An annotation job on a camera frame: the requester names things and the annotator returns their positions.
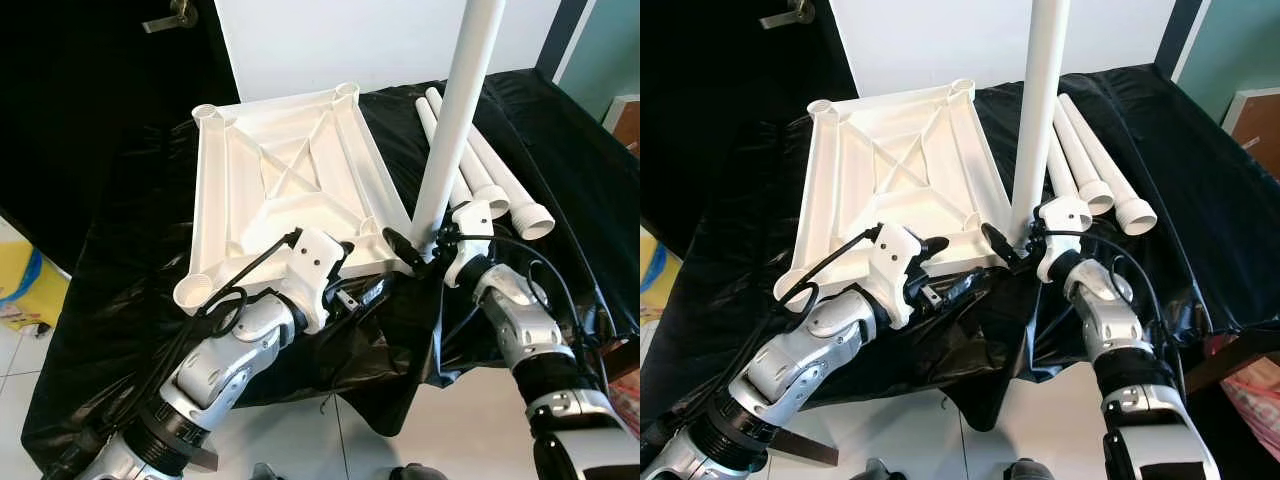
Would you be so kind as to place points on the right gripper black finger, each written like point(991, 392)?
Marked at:
point(998, 243)
point(402, 246)

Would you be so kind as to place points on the white plastic table leg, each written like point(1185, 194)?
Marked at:
point(488, 195)
point(520, 200)
point(1058, 165)
point(1095, 190)
point(1040, 110)
point(1135, 213)
point(455, 120)
point(424, 115)

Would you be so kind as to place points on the white plastic table top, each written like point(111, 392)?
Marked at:
point(250, 180)
point(870, 180)

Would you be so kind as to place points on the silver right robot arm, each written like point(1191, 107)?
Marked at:
point(1115, 325)
point(525, 330)

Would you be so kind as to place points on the black plastic sheet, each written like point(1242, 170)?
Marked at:
point(400, 340)
point(1000, 340)

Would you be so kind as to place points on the robot right leg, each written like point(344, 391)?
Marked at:
point(418, 472)
point(1030, 470)

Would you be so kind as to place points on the robot leg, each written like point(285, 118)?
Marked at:
point(418, 472)
point(880, 471)
point(1030, 470)
point(268, 472)

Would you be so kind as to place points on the robot left leg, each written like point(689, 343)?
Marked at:
point(268, 472)
point(880, 471)

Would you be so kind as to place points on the yellow box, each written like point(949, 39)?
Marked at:
point(25, 285)
point(648, 260)

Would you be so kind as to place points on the brown wooden cabinet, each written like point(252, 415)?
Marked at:
point(1260, 130)
point(625, 125)

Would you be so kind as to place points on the dark brown wooden plank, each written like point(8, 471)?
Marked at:
point(1235, 360)

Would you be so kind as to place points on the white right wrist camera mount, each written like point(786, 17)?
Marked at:
point(468, 262)
point(1058, 262)

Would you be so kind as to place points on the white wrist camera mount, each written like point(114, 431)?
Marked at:
point(1058, 262)
point(468, 262)
point(310, 262)
point(895, 258)

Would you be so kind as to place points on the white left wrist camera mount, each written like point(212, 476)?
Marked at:
point(895, 258)
point(310, 262)

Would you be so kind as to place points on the dark grey door frame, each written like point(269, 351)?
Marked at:
point(562, 40)
point(1180, 35)

